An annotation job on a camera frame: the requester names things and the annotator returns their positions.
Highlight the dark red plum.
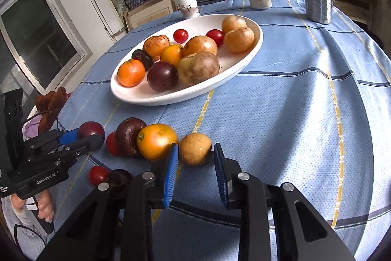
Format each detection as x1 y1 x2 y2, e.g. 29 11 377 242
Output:
147 62 179 92
77 121 105 140

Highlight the tan fruit on plate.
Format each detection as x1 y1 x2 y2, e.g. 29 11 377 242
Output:
221 15 247 34

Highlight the black cable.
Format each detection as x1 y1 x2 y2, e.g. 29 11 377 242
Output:
21 110 59 133

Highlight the small yellow orange fruit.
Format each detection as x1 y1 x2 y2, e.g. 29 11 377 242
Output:
224 27 255 53

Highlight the brown plush toy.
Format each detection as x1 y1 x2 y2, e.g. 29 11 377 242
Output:
35 87 68 135

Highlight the tan small fruit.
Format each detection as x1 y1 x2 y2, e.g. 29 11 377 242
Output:
179 133 211 166

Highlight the orange tangerine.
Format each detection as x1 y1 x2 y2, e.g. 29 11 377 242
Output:
117 59 146 87

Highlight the orange citrus fruit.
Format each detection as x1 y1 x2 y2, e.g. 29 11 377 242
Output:
137 123 178 162

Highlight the red cherry tomato on plate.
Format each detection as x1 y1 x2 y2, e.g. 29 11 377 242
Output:
206 29 225 47
173 28 189 44

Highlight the dark purple passion fruit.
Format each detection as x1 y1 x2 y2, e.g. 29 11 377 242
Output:
116 117 146 158

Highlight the white paper cup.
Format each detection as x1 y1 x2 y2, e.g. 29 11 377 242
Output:
174 0 199 19

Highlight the white oval plate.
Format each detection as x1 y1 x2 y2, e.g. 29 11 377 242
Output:
111 14 263 106

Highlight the dark passion fruit on plate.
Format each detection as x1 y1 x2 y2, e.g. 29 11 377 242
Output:
131 49 154 71

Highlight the window with white frame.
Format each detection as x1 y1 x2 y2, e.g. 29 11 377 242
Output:
1 0 92 94

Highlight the striped orange persimmon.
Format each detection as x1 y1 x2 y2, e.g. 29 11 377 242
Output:
142 34 170 60

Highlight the beige framed panel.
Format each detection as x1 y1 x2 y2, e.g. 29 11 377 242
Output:
124 0 176 31

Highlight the dark red plum on plate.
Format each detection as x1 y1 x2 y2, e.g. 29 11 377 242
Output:
147 62 179 92

